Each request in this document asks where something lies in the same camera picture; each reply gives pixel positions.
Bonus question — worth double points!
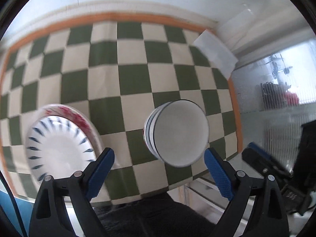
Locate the blue leaf pattern plate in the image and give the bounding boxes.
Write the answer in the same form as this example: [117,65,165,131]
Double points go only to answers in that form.
[25,116,96,182]

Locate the black rimmed white bowl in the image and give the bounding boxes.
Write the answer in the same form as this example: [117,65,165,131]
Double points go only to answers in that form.
[143,100,209,167]

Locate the pink floral plate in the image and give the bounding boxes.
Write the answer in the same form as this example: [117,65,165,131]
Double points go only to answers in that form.
[32,104,104,157]

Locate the blue cabinet front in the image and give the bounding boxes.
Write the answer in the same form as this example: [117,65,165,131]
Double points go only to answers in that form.
[0,190,33,235]

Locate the green checkered mat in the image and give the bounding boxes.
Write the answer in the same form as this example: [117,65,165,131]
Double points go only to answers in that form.
[1,13,241,203]

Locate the white folded paper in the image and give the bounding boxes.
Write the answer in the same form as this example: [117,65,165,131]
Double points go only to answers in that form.
[193,30,238,80]

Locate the black cable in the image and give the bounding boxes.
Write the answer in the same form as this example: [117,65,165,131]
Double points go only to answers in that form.
[0,171,28,237]

